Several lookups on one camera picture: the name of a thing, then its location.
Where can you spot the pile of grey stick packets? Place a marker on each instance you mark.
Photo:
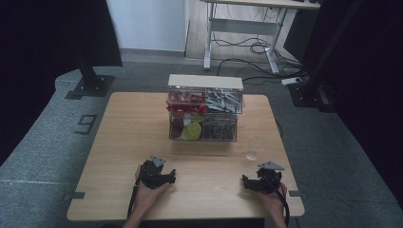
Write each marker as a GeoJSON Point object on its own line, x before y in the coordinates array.
{"type": "Point", "coordinates": [223, 100]}

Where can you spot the yellow-green round pods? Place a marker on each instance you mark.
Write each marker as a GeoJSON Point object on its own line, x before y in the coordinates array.
{"type": "Point", "coordinates": [192, 130]}

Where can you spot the brown round pods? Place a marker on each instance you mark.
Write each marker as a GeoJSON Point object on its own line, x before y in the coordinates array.
{"type": "Point", "coordinates": [176, 129]}

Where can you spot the clear glass cup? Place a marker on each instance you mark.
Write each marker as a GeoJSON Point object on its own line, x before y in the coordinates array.
{"type": "Point", "coordinates": [252, 154]}

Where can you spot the clear acrylic drawer organizer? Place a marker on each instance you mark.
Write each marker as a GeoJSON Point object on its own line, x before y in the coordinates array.
{"type": "Point", "coordinates": [205, 95]}

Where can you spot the person's right hand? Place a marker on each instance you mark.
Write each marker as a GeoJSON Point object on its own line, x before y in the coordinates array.
{"type": "Point", "coordinates": [275, 202]}

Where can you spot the black stand with base plate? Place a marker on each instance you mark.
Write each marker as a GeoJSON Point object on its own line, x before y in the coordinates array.
{"type": "Point", "coordinates": [90, 80]}

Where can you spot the white power adapter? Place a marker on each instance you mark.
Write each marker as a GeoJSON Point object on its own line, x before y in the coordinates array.
{"type": "Point", "coordinates": [291, 80]}

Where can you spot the grey tape strip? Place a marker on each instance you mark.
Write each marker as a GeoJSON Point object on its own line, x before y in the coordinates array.
{"type": "Point", "coordinates": [297, 193]}
{"type": "Point", "coordinates": [76, 195]}

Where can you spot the black stand with block base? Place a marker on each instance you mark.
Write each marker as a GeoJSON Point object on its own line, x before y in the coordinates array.
{"type": "Point", "coordinates": [312, 88]}

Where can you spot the white metal frame desk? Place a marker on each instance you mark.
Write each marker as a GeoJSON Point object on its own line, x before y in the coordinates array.
{"type": "Point", "coordinates": [242, 27]}

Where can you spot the pile of dark brown packets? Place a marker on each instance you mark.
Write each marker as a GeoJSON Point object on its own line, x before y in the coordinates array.
{"type": "Point", "coordinates": [219, 130]}

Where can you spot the pile of red packets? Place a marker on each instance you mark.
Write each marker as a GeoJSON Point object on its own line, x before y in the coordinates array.
{"type": "Point", "coordinates": [185, 104]}

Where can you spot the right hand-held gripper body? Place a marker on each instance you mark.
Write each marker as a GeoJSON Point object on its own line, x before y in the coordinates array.
{"type": "Point", "coordinates": [269, 177]}

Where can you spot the black curtain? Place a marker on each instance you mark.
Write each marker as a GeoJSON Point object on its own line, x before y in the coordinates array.
{"type": "Point", "coordinates": [47, 57]}
{"type": "Point", "coordinates": [374, 95]}

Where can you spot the person's left hand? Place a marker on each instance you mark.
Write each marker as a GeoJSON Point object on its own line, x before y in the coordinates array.
{"type": "Point", "coordinates": [146, 198]}

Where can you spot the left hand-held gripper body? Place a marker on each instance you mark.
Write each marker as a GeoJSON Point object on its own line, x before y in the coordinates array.
{"type": "Point", "coordinates": [149, 174]}

